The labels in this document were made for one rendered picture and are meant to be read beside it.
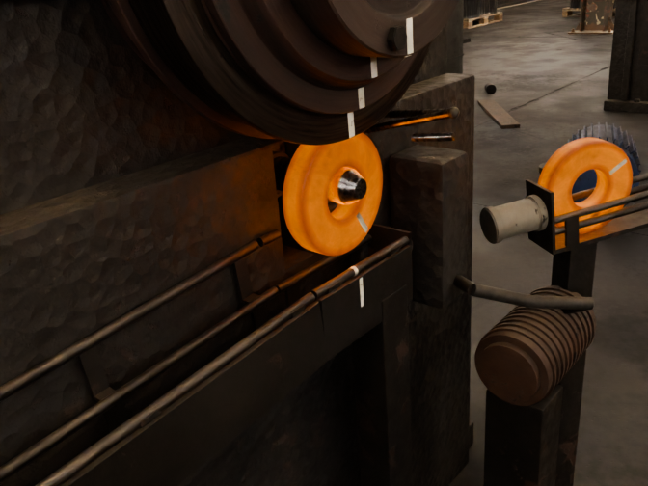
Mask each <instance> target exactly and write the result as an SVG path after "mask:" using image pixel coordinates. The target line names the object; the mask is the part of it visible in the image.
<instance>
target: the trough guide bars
mask: <svg viewBox="0 0 648 486"><path fill-rule="evenodd" d="M644 180H648V173H646V174H643V175H637V176H633V184H635V183H638V182H641V181H644ZM594 189H595V187H594V188H591V189H587V190H583V191H580V192H577V193H574V194H572V199H573V201H575V200H578V199H582V198H585V197H589V196H590V195H591V194H592V193H593V191H594ZM647 198H648V183H647V184H643V185H640V186H636V187H634V188H632V189H631V193H630V195H629V196H627V197H623V198H620V199H616V200H613V201H609V202H603V203H599V204H596V205H592V206H589V207H586V208H583V209H579V210H576V211H572V212H568V213H565V214H561V215H558V216H554V224H558V223H562V222H564V226H561V227H558V228H555V235H559V234H561V233H565V246H566V247H567V252H568V251H571V250H575V249H577V248H579V247H580V242H579V229H581V228H585V227H588V226H592V225H595V224H599V223H602V222H605V221H608V220H612V219H615V218H619V217H622V216H625V215H629V214H632V213H636V212H638V211H642V210H645V209H648V202H643V203H640V204H636V205H633V206H629V207H626V208H622V209H619V210H615V211H612V212H609V213H606V214H602V215H599V216H595V217H592V218H588V219H585V220H581V221H579V217H582V216H585V215H589V214H592V213H596V212H599V211H603V210H606V209H610V208H614V207H616V206H620V205H623V204H627V203H633V202H636V201H640V200H643V199H647Z"/></svg>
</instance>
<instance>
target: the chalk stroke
mask: <svg viewBox="0 0 648 486"><path fill-rule="evenodd" d="M406 29H407V54H411V53H414V49H413V21H412V18H407V19H406ZM370 63H371V78H374V77H377V76H378V75H377V59H376V57H370ZM358 95H359V109H361V108H364V107H365V92H364V87H362V88H359V89H358ZM347 116H348V128H349V138H351V137H353V136H355V126H354V114H353V112H350V113H347Z"/></svg>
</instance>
